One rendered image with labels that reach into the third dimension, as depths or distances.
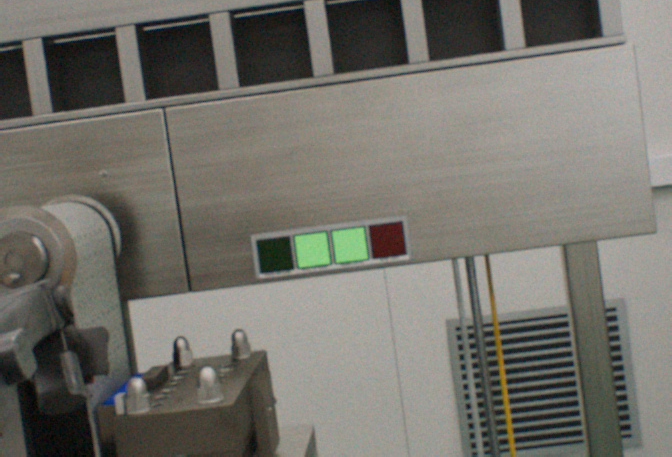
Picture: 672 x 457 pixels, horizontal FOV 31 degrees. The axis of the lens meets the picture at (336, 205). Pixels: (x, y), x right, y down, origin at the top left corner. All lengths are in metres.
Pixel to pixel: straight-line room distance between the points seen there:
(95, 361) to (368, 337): 2.77
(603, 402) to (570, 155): 0.46
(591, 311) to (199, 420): 0.79
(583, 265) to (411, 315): 2.23
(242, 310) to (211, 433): 2.72
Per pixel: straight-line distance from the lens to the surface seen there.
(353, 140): 1.93
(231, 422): 1.62
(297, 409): 4.38
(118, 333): 1.87
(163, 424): 1.64
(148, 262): 1.98
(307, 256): 1.93
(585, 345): 2.14
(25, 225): 1.67
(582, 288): 2.12
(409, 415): 4.37
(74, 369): 1.51
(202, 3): 1.97
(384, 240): 1.93
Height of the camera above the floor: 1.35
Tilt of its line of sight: 3 degrees down
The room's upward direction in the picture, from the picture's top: 8 degrees counter-clockwise
